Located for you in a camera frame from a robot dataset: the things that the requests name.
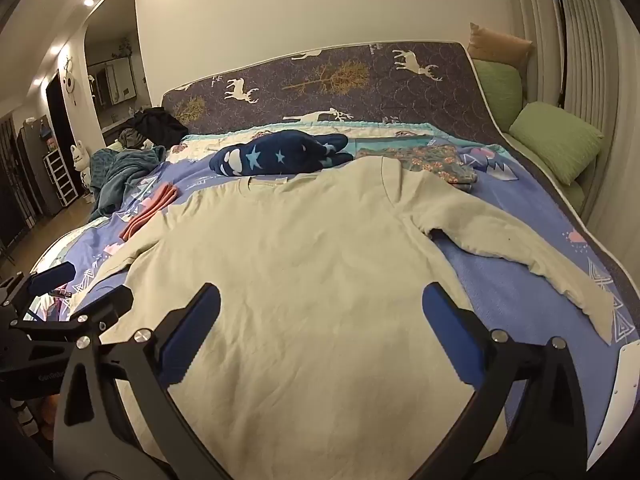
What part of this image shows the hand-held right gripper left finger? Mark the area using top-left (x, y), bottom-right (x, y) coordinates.
top-left (52, 282), bottom-right (236, 480)

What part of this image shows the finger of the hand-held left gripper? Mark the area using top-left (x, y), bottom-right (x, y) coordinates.
top-left (0, 261), bottom-right (77, 322)
top-left (10, 285), bottom-right (134, 346)

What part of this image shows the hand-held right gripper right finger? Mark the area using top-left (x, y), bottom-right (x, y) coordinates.
top-left (410, 282), bottom-right (588, 480)

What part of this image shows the beige long-sleeve sweater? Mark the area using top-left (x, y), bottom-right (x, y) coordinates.
top-left (67, 156), bottom-right (615, 480)

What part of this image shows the black clothes pile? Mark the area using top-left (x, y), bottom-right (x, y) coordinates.
top-left (132, 107), bottom-right (190, 148)

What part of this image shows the blue printed bed blanket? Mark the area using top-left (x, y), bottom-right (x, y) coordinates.
top-left (30, 130), bottom-right (640, 467)

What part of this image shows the pink folded cloth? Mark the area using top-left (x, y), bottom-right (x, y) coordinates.
top-left (120, 185), bottom-right (180, 241)

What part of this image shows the dark tall cabinet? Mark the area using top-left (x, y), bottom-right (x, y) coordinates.
top-left (17, 115), bottom-right (53, 217)

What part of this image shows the white cat figurine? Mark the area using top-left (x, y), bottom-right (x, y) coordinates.
top-left (70, 141), bottom-right (94, 197)

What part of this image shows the teal crumpled blanket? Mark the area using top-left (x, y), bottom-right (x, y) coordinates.
top-left (90, 146), bottom-right (166, 221)

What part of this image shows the grey crumpled garment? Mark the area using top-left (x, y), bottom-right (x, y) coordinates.
top-left (119, 127), bottom-right (147, 150)

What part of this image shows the teal floral folded cloth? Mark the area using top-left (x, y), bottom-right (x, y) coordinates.
top-left (356, 144), bottom-right (478, 192)

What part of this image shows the green bed cushion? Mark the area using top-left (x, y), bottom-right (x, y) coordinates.
top-left (502, 132), bottom-right (587, 221)

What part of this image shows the navy star-print fleece cloth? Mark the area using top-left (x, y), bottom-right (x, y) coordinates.
top-left (209, 130), bottom-right (353, 177)

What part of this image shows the large green pillow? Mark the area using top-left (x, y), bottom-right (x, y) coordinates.
top-left (509, 101), bottom-right (605, 186)

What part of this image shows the small green pillow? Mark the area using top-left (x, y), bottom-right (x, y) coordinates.
top-left (472, 59), bottom-right (523, 133)

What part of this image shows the dark deer-print mattress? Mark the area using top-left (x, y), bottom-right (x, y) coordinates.
top-left (161, 41), bottom-right (640, 311)

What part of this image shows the peach pillow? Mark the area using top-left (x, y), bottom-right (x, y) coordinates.
top-left (467, 22), bottom-right (533, 68)

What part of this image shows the pale pleated curtain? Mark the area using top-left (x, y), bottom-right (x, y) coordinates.
top-left (520, 0), bottom-right (640, 241)

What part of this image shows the white wire rack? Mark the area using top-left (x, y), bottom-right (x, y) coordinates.
top-left (42, 149), bottom-right (79, 206)

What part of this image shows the white wall ornament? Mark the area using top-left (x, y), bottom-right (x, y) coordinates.
top-left (60, 57), bottom-right (77, 106)

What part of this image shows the mirrored wall cabinet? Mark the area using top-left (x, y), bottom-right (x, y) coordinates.
top-left (95, 57), bottom-right (139, 106)

